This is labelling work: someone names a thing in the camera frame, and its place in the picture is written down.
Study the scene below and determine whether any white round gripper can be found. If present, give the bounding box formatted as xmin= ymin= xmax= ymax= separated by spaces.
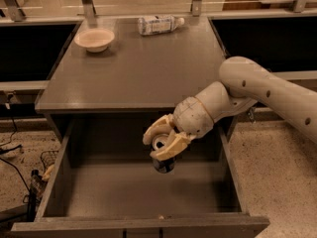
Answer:
xmin=143 ymin=97 xmax=214 ymax=161

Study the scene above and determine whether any dark blue pepsi can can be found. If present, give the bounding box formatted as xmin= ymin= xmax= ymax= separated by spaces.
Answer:
xmin=152 ymin=133 xmax=177 ymax=175

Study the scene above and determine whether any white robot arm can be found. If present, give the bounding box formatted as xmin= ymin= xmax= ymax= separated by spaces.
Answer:
xmin=143 ymin=57 xmax=317 ymax=162

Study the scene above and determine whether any grey cabinet counter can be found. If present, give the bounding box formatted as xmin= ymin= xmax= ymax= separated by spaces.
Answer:
xmin=36 ymin=17 xmax=225 ymax=116

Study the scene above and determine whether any grey open top drawer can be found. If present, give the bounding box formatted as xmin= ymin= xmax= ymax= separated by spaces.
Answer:
xmin=12 ymin=118 xmax=269 ymax=238

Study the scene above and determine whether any clear plastic water bottle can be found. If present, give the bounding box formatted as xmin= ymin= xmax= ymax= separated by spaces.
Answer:
xmin=138 ymin=15 xmax=185 ymax=36

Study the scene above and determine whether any white ceramic bowl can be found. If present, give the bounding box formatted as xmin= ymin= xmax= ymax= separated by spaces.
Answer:
xmin=74 ymin=28 xmax=115 ymax=53

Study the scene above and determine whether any black wire basket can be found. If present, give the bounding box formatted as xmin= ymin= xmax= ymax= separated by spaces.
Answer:
xmin=40 ymin=151 xmax=58 ymax=171

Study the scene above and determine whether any black floor cable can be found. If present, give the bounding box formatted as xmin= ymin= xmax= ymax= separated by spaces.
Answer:
xmin=0 ymin=116 xmax=33 ymax=196

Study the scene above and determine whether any metal railing post centre-left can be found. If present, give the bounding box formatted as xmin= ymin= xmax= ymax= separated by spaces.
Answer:
xmin=81 ymin=0 xmax=96 ymax=18

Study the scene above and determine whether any metal railing post left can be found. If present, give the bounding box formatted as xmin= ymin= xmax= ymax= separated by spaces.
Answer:
xmin=4 ymin=0 xmax=26 ymax=22

